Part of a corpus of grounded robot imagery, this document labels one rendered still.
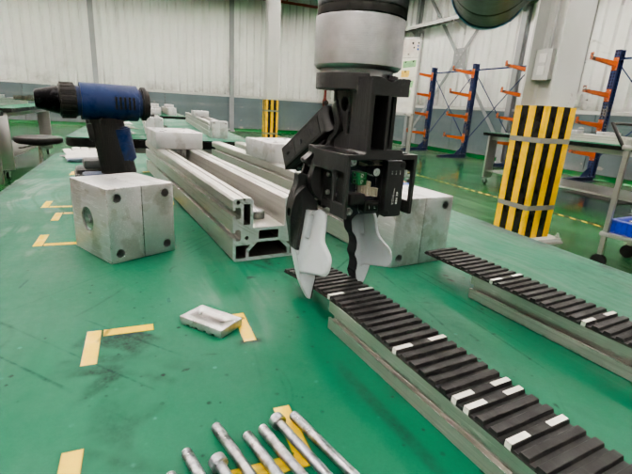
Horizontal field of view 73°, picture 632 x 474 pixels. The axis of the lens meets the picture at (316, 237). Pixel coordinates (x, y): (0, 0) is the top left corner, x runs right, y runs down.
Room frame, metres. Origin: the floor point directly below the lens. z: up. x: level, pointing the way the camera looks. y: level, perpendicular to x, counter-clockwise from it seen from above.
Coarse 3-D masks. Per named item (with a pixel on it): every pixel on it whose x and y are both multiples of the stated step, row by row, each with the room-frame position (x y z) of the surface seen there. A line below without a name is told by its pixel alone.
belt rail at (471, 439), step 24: (336, 312) 0.35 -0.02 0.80; (360, 336) 0.32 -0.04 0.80; (384, 360) 0.30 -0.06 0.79; (408, 384) 0.27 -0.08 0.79; (432, 408) 0.24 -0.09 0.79; (456, 408) 0.23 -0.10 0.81; (456, 432) 0.22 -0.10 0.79; (480, 432) 0.21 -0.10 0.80; (480, 456) 0.21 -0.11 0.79; (504, 456) 0.19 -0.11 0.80
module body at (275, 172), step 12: (216, 144) 1.27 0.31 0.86; (228, 144) 1.25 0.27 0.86; (240, 144) 1.30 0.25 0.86; (216, 156) 1.27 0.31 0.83; (228, 156) 1.17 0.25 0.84; (240, 156) 1.08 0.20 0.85; (252, 156) 1.01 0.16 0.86; (252, 168) 1.00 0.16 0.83; (264, 168) 0.97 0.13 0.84; (276, 168) 0.88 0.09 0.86; (276, 180) 0.88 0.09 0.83; (288, 180) 0.83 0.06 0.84; (336, 216) 0.69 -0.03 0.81; (336, 228) 0.66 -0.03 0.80; (348, 240) 0.63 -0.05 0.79
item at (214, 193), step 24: (168, 168) 0.91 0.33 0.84; (192, 168) 0.75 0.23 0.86; (216, 168) 0.85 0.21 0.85; (240, 168) 0.79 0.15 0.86; (192, 192) 0.72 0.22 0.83; (216, 192) 0.59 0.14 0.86; (240, 192) 0.57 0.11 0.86; (264, 192) 0.62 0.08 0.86; (288, 192) 0.59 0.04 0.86; (192, 216) 0.73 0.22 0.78; (216, 216) 0.59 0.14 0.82; (240, 216) 0.53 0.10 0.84; (264, 216) 0.60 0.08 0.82; (216, 240) 0.59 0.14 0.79; (240, 240) 0.53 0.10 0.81; (264, 240) 0.55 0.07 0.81; (288, 240) 0.56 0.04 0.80
